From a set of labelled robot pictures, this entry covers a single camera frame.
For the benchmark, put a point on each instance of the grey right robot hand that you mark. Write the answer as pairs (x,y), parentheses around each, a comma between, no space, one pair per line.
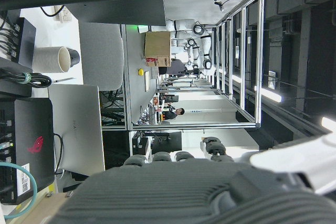
(168,192)

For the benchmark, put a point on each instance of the small black cup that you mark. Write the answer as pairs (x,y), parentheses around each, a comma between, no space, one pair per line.
(74,55)

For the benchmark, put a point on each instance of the white paper cup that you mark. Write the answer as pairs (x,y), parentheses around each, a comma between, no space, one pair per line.
(52,59)

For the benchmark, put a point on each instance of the seated person in black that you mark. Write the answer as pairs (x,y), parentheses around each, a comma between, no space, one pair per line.
(173,112)

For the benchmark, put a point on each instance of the silver monitor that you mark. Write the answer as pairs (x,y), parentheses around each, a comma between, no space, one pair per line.
(78,127)

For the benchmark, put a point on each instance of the white flat box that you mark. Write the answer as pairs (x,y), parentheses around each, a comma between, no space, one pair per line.
(147,81)

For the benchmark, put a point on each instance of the grey workbench table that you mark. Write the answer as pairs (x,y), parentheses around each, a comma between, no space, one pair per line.
(139,77)

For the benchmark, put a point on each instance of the yellow emergency stop button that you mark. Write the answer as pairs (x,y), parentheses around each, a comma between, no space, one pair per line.
(141,72)

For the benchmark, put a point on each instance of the person with dark hair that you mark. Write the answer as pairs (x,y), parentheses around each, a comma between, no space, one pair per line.
(174,67)

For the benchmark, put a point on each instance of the black ROG computer box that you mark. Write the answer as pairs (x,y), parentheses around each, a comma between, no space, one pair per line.
(33,142)

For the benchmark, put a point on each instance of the brown cardboard box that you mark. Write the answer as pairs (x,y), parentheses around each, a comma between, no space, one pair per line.
(157,48)

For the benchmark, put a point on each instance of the white humanoid robot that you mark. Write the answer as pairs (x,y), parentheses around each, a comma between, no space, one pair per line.
(194,43)

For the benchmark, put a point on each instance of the grey partition panel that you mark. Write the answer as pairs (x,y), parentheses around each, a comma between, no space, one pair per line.
(101,56)

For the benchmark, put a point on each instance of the white power strip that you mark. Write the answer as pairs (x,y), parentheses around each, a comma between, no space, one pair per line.
(65,14)

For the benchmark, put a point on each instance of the aluminium frame cage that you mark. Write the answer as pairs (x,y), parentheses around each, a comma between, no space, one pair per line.
(246,56)

